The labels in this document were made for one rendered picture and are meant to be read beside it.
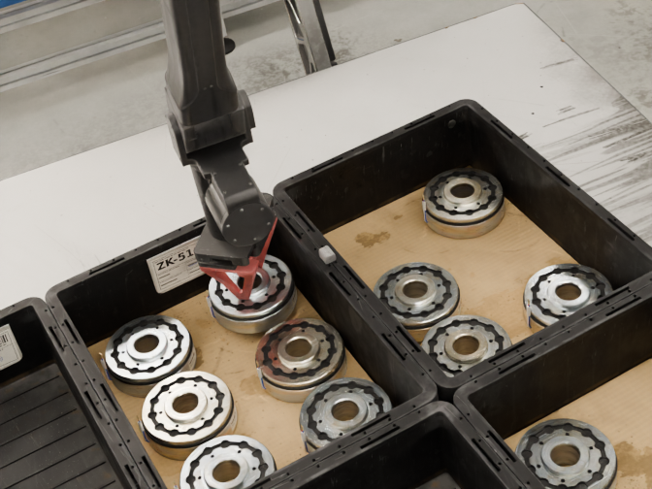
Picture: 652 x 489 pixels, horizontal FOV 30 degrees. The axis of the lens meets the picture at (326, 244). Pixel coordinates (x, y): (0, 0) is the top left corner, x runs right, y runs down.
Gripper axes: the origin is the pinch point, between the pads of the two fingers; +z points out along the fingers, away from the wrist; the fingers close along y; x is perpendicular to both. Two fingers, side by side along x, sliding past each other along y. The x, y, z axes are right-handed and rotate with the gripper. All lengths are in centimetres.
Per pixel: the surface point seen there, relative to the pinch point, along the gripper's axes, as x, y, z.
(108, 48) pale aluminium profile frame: 106, 147, 81
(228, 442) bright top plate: -4.3, -21.4, 2.5
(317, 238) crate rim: -8.1, 4.0, -3.8
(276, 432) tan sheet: -7.8, -17.2, 5.5
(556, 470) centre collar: -38.9, -19.2, 2.0
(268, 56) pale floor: 67, 163, 94
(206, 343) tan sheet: 4.6, -6.0, 5.8
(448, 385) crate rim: -27.6, -15.2, -4.3
